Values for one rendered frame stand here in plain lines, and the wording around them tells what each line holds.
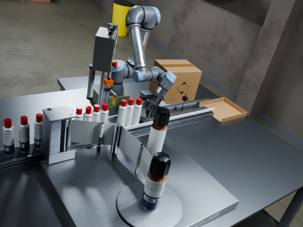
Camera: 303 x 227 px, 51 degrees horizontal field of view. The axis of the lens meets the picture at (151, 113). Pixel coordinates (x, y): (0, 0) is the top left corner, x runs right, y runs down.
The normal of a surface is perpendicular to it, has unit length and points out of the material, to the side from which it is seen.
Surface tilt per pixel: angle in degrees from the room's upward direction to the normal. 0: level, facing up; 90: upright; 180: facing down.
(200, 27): 90
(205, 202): 0
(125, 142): 90
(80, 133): 90
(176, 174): 0
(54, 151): 90
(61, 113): 0
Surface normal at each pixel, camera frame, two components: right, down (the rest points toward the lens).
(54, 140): 0.57, 0.51
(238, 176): 0.18, -0.85
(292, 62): -0.84, 0.13
